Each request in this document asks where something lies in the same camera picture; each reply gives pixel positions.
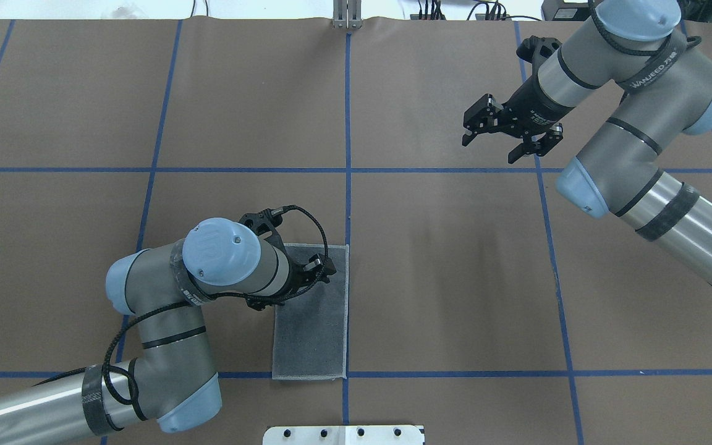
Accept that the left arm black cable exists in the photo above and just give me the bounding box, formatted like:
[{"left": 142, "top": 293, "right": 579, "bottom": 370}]
[{"left": 101, "top": 205, "right": 329, "bottom": 422}]

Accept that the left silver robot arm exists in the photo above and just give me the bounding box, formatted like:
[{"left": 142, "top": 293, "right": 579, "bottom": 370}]
[{"left": 0, "top": 205, "right": 336, "bottom": 444}]

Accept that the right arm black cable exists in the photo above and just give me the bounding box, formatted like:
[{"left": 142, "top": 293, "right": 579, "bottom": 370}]
[{"left": 587, "top": 0, "right": 703, "bottom": 59}]

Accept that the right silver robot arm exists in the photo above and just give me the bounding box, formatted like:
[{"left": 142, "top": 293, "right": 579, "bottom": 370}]
[{"left": 462, "top": 1, "right": 712, "bottom": 286}]

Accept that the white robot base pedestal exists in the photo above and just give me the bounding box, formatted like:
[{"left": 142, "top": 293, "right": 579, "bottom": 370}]
[{"left": 262, "top": 425, "right": 426, "bottom": 444}]

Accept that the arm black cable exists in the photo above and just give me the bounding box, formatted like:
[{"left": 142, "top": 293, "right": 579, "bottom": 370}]
[
  {"left": 101, "top": 205, "right": 329, "bottom": 422},
  {"left": 587, "top": 0, "right": 703, "bottom": 59}
]

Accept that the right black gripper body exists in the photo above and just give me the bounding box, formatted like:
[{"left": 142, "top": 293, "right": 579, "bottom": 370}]
[{"left": 500, "top": 36, "right": 564, "bottom": 139}]

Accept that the aluminium frame post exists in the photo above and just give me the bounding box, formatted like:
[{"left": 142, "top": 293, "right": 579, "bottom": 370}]
[{"left": 331, "top": 0, "right": 363, "bottom": 30}]

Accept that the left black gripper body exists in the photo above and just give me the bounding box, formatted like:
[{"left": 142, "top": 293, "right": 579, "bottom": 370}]
[{"left": 239, "top": 208, "right": 330, "bottom": 311}]

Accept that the pink and grey towel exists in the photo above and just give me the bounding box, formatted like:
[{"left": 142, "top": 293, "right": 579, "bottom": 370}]
[{"left": 271, "top": 245, "right": 349, "bottom": 382}]

